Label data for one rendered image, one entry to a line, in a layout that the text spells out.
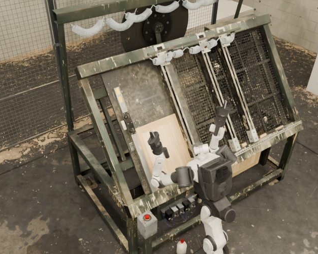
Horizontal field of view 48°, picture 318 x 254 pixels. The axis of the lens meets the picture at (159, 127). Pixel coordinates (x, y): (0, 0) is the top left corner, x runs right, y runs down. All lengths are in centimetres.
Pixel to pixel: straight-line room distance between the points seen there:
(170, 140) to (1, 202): 224
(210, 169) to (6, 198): 270
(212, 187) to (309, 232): 188
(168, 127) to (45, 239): 180
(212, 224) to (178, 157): 66
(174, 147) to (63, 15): 145
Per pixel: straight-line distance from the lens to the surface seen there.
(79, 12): 310
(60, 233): 405
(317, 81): 651
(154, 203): 309
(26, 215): 430
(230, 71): 362
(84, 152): 368
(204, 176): 267
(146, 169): 305
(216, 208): 280
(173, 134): 321
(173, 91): 322
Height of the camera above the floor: 322
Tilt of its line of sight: 38 degrees down
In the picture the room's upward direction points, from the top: 1 degrees clockwise
